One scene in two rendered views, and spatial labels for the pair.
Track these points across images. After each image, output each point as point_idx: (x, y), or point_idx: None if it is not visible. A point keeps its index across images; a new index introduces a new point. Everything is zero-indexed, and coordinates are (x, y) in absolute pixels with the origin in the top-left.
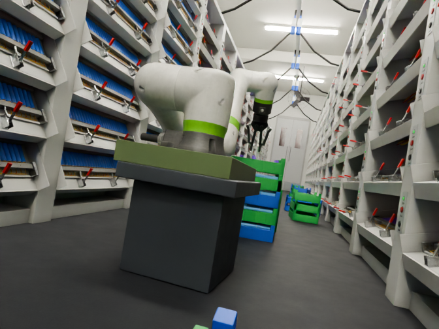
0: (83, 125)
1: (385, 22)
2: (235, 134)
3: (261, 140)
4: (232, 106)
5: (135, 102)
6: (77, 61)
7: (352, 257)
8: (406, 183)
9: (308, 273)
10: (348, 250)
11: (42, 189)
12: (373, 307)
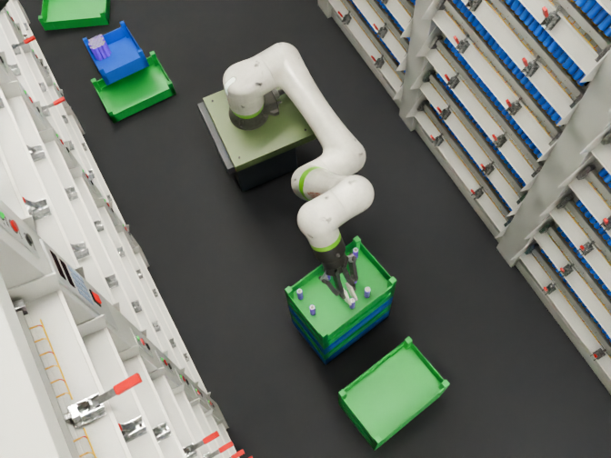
0: (445, 96)
1: (133, 345)
2: (295, 184)
3: (335, 283)
4: (315, 175)
5: (532, 159)
6: (428, 31)
7: (209, 381)
8: (118, 221)
9: (208, 249)
10: (228, 426)
11: (404, 102)
12: (149, 228)
